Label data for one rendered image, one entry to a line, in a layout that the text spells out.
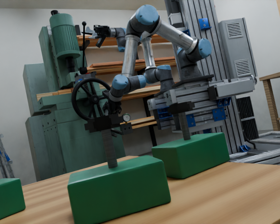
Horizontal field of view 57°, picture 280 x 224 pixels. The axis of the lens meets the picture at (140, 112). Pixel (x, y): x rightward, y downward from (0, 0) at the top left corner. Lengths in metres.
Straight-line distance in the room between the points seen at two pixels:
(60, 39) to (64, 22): 0.13
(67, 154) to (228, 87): 1.12
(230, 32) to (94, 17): 3.19
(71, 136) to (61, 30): 0.78
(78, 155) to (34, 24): 3.15
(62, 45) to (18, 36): 2.55
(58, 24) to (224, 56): 1.26
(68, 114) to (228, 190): 1.55
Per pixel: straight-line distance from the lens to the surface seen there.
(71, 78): 1.97
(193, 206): 0.29
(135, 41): 1.62
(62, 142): 1.77
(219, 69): 2.09
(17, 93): 4.27
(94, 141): 1.83
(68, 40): 2.02
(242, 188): 0.33
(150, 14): 1.53
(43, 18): 4.69
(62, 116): 1.79
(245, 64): 2.15
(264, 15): 4.77
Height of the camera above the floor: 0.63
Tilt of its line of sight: 2 degrees up
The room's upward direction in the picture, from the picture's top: 12 degrees counter-clockwise
